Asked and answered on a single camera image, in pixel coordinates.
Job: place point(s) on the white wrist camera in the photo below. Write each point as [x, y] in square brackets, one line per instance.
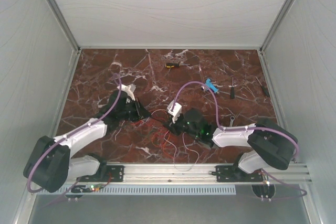
[175, 110]
[127, 92]

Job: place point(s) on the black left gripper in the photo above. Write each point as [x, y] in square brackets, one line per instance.
[141, 113]

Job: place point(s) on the grey slotted cable duct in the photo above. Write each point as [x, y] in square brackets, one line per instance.
[168, 190]

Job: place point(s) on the blue plastic tool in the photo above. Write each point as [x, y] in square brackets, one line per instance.
[210, 85]

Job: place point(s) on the yellow black screwdriver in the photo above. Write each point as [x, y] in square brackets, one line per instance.
[174, 65]

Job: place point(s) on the aluminium front rail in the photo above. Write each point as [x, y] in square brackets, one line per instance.
[192, 174]

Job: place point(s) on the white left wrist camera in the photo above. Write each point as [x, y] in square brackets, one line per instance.
[127, 92]

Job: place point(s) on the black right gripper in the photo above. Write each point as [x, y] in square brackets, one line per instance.
[172, 126]

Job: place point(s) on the black precision screwdriver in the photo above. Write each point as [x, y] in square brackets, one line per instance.
[264, 89]

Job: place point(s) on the silver combination wrench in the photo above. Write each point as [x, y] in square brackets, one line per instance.
[232, 118]

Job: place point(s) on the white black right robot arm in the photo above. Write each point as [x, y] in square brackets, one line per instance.
[272, 146]

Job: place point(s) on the black handled small screwdriver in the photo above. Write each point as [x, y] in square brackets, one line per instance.
[232, 89]

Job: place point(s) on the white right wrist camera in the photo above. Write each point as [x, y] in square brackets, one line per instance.
[175, 110]

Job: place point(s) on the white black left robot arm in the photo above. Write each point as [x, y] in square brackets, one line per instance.
[53, 162]

